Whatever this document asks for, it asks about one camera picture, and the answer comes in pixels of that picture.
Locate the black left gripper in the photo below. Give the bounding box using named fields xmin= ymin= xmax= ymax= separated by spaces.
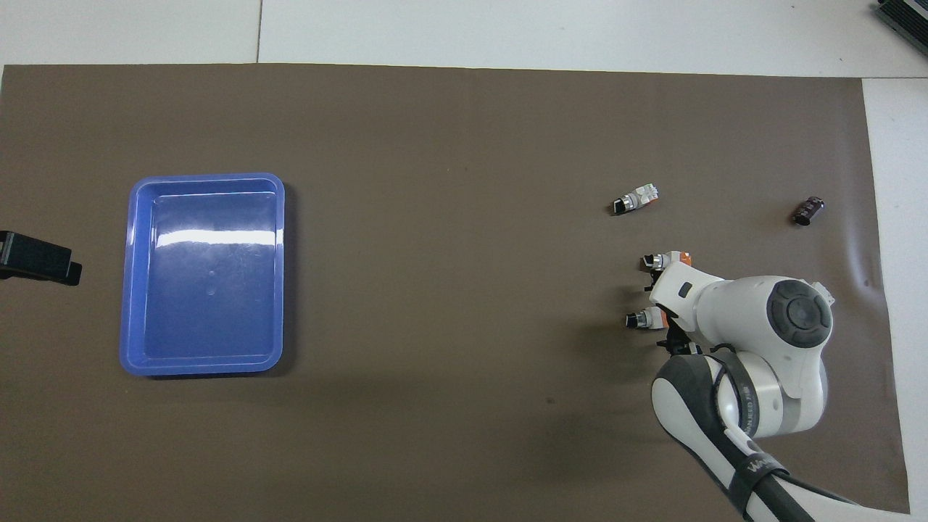
xmin=0 ymin=231 xmax=83 ymax=286

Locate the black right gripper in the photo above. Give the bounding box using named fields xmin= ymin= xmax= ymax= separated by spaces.
xmin=642 ymin=284 xmax=701 ymax=357

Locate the blue plastic tray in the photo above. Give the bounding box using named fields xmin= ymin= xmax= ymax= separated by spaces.
xmin=119 ymin=173 xmax=286 ymax=377

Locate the small dark brown component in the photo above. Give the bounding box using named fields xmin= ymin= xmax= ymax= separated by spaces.
xmin=792 ymin=195 xmax=827 ymax=227

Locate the brown table mat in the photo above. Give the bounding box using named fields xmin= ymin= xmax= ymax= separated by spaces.
xmin=0 ymin=63 xmax=911 ymax=522

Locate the dark grey ribbed device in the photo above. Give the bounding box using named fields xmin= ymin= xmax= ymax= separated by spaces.
xmin=874 ymin=0 xmax=928 ymax=39

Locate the white switch orange block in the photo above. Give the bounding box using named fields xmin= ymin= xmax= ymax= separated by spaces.
xmin=641 ymin=250 xmax=694 ymax=273

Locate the white switch green block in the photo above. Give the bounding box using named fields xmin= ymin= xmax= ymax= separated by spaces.
xmin=610 ymin=183 xmax=660 ymax=216

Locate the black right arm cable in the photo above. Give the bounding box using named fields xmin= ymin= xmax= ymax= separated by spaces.
xmin=696 ymin=344 xmax=863 ymax=522

